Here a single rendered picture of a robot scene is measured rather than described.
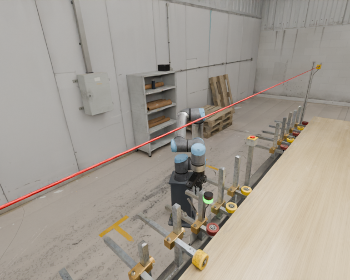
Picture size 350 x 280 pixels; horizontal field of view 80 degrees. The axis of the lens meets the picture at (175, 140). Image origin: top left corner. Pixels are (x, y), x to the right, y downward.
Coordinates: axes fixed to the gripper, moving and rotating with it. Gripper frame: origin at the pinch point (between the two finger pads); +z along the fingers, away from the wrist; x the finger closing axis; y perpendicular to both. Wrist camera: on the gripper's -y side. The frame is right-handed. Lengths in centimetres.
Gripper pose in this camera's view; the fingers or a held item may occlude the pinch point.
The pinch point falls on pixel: (195, 195)
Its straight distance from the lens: 150.4
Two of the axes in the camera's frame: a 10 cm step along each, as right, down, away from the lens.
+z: 0.4, 9.1, 4.0
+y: 6.6, -3.2, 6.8
